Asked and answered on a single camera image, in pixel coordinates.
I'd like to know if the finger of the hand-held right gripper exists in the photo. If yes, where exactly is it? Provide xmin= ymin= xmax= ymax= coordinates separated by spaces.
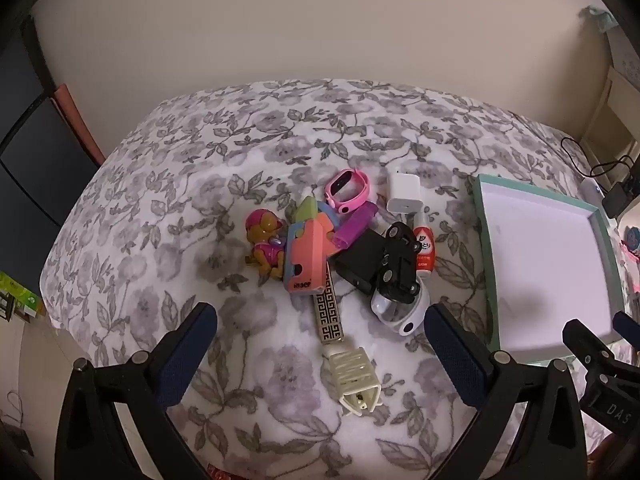
xmin=613 ymin=310 xmax=640 ymax=349
xmin=562 ymin=318 xmax=619 ymax=376

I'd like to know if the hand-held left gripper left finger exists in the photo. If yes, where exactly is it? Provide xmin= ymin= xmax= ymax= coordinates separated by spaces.
xmin=55 ymin=301 xmax=236 ymax=480

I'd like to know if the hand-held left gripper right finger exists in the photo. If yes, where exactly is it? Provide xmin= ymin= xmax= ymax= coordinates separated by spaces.
xmin=424 ymin=302 xmax=588 ymax=480

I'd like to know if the white round gadget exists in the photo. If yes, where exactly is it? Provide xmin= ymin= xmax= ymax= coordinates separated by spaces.
xmin=370 ymin=280 xmax=431 ymax=336

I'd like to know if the teal cardboard box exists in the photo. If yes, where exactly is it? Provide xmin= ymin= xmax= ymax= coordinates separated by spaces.
xmin=472 ymin=173 xmax=626 ymax=365

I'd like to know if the cream hair claw clip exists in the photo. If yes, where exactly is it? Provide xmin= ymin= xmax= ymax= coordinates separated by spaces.
xmin=321 ymin=345 xmax=383 ymax=417

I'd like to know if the black toy car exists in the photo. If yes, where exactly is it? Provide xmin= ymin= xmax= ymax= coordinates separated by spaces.
xmin=376 ymin=221 xmax=422 ymax=301

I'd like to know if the small red white bottle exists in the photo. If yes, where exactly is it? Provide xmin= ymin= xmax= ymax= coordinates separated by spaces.
xmin=412 ymin=210 xmax=435 ymax=277

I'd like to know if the pink pup toy figure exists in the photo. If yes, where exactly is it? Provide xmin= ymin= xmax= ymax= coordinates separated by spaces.
xmin=245 ymin=209 xmax=288 ymax=281

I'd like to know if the black rectangular box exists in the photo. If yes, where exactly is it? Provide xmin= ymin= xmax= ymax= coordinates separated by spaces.
xmin=334 ymin=230 xmax=388 ymax=295

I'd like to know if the small gold-capped bottle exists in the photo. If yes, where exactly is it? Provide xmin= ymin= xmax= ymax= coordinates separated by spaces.
xmin=311 ymin=260 xmax=348 ymax=346

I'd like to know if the pink green puzzle block toy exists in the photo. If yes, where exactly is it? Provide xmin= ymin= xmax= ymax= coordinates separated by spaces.
xmin=285 ymin=195 xmax=333 ymax=295

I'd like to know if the purple plastic toy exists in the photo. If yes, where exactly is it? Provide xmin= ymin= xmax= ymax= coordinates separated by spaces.
xmin=332 ymin=201 xmax=377 ymax=251

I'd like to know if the white charger plug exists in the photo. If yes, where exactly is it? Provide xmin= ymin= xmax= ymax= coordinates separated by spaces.
xmin=386 ymin=161 xmax=426 ymax=217

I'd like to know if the pink smartwatch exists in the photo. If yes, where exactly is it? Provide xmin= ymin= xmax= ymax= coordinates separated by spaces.
xmin=324 ymin=169 xmax=371 ymax=216

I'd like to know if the orange blue puzzle toy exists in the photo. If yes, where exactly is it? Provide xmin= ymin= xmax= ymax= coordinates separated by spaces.
xmin=315 ymin=202 xmax=341 ymax=241

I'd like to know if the black power adapter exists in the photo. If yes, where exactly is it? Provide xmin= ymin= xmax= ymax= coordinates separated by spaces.
xmin=601 ymin=180 xmax=633 ymax=218

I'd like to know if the white power strip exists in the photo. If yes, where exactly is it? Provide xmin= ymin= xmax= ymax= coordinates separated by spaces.
xmin=580 ymin=179 xmax=608 ymax=211

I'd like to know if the green carton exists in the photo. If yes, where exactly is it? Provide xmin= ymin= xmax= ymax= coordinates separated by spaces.
xmin=0 ymin=271 xmax=46 ymax=321

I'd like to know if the grey floral blanket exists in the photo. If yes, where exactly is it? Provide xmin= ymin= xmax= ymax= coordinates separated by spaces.
xmin=40 ymin=79 xmax=640 ymax=480

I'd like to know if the white shelf unit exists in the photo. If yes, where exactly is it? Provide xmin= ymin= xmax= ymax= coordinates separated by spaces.
xmin=580 ymin=60 xmax=640 ymax=171

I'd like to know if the dark cabinet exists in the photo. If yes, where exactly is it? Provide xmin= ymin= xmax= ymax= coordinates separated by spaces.
xmin=0 ymin=15 xmax=106 ymax=271

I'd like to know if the orange pink board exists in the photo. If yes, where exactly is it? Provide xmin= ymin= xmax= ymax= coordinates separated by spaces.
xmin=52 ymin=84 xmax=106 ymax=166

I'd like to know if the teal cloth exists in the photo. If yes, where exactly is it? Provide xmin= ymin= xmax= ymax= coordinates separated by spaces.
xmin=582 ymin=5 xmax=618 ymax=33

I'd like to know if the black cable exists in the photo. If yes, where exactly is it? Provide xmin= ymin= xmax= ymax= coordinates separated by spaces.
xmin=560 ymin=136 xmax=636 ymax=181

